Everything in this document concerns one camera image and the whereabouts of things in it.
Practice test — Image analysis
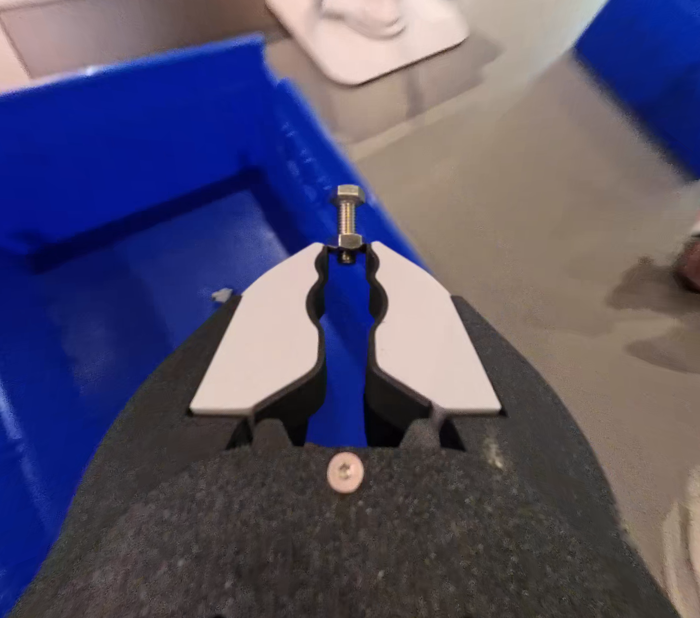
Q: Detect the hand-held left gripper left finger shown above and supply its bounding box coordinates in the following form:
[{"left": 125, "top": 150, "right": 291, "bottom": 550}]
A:
[{"left": 188, "top": 242, "right": 329, "bottom": 418}]

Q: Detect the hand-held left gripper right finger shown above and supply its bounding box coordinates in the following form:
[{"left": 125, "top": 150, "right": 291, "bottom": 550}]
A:
[{"left": 365, "top": 241, "right": 504, "bottom": 418}]

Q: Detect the blue plastic bin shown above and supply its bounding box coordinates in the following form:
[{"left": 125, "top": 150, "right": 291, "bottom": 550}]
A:
[
  {"left": 0, "top": 33, "right": 439, "bottom": 618},
  {"left": 571, "top": 0, "right": 700, "bottom": 181}
]

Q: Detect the person's right hand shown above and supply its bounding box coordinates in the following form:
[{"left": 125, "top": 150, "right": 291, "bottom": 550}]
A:
[{"left": 672, "top": 234, "right": 700, "bottom": 294}]

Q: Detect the person in white shirt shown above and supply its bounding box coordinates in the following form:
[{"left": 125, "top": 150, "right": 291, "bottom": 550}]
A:
[{"left": 661, "top": 459, "right": 700, "bottom": 618}]

